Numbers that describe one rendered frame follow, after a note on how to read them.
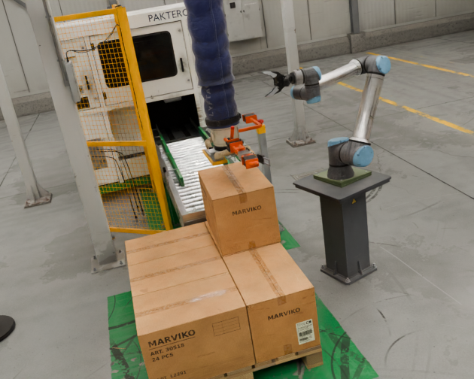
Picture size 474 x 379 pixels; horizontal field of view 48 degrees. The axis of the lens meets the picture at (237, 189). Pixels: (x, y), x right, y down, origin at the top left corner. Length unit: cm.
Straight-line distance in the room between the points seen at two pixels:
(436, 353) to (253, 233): 130
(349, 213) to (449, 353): 112
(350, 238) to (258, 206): 85
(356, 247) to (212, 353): 147
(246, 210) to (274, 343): 84
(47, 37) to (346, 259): 277
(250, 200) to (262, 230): 23
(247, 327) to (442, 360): 115
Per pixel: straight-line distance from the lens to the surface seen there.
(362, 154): 362
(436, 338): 359
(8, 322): 454
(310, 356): 332
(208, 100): 341
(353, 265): 408
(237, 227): 343
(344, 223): 388
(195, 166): 522
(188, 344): 304
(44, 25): 442
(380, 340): 355
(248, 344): 313
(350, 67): 374
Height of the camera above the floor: 221
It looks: 22 degrees down
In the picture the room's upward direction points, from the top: 9 degrees counter-clockwise
